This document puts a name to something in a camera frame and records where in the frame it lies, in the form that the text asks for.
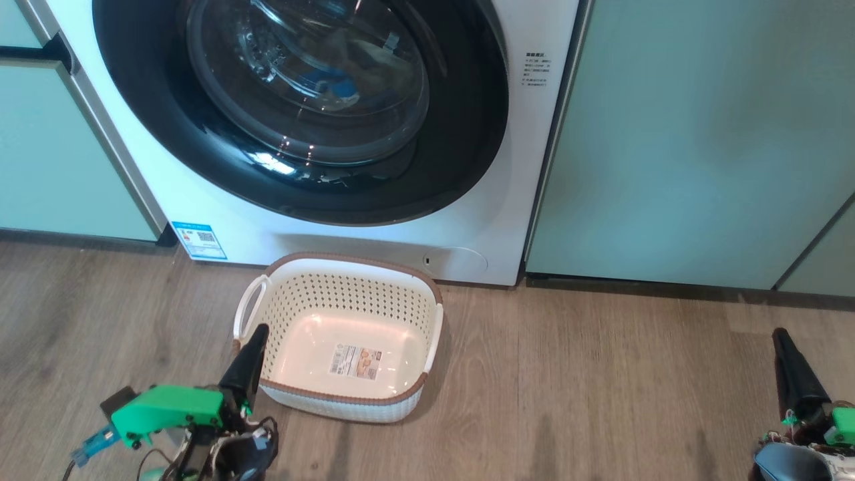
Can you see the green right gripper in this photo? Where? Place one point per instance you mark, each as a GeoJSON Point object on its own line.
{"type": "Point", "coordinates": [841, 427]}

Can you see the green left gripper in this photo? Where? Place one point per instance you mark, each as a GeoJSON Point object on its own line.
{"type": "Point", "coordinates": [174, 407]}

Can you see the round black glass washer door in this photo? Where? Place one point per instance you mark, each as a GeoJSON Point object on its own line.
{"type": "Point", "coordinates": [147, 120]}

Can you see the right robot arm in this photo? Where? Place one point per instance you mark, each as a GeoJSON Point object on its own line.
{"type": "Point", "coordinates": [791, 464]}

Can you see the white front-load washing machine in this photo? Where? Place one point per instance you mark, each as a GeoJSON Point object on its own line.
{"type": "Point", "coordinates": [334, 240]}

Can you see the cream laundry basket brown rim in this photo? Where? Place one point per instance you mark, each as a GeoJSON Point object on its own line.
{"type": "Point", "coordinates": [334, 401]}

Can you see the paper product sticker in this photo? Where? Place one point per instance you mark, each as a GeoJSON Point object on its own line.
{"type": "Point", "coordinates": [355, 362]}

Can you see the pale green cabinet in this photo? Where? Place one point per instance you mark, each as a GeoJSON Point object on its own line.
{"type": "Point", "coordinates": [825, 260]}
{"type": "Point", "coordinates": [668, 133]}
{"type": "Point", "coordinates": [53, 167]}

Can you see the blue energy label sticker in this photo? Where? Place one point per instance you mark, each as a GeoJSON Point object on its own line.
{"type": "Point", "coordinates": [199, 241]}

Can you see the blue plug connector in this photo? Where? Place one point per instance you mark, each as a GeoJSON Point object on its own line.
{"type": "Point", "coordinates": [100, 441]}

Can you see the round drain filter cover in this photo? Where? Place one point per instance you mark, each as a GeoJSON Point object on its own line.
{"type": "Point", "coordinates": [461, 259]}

